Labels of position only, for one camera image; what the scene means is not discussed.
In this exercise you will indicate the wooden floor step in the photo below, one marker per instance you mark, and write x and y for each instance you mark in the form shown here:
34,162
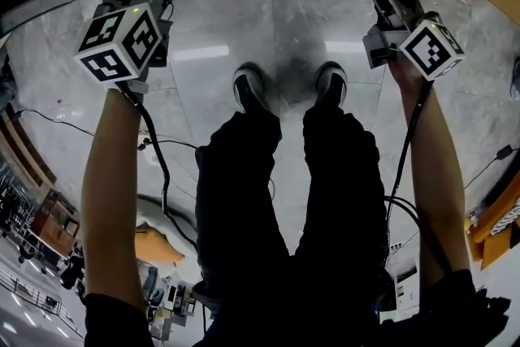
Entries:
24,150

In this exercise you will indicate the person's right shoe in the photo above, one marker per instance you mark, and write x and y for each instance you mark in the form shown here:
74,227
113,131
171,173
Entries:
331,83

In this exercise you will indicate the orange cushion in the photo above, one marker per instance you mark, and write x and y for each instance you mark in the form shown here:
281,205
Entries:
156,248

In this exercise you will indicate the person's shoe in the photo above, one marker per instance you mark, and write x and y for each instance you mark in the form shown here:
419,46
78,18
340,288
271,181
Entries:
250,85
331,83

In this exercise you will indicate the person's left shoe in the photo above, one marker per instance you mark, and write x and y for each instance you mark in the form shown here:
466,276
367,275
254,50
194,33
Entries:
250,85

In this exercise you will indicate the white beanbag seat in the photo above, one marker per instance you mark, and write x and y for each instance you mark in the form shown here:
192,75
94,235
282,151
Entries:
178,223

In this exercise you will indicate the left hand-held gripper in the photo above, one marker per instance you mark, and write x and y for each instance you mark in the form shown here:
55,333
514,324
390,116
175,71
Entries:
118,49

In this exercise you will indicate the person's black trousers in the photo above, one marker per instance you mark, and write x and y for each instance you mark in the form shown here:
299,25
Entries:
239,215

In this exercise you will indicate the brown wooden cabinet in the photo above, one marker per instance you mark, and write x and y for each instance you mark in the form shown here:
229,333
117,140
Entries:
53,223

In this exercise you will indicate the metal railing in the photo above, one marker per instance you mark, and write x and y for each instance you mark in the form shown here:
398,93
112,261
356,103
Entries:
36,296

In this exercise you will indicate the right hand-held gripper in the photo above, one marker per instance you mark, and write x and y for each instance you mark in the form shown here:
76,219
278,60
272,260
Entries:
432,49

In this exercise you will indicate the person's right forearm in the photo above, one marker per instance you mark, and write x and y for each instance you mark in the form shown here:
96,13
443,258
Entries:
438,174

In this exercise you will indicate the person's dark shirt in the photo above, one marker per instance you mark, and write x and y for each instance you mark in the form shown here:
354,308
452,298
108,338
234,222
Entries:
113,323

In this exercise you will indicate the orange seat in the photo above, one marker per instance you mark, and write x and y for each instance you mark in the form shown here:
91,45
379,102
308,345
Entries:
483,229

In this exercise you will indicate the person's left forearm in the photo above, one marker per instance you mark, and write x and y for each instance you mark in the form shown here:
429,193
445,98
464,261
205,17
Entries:
109,195

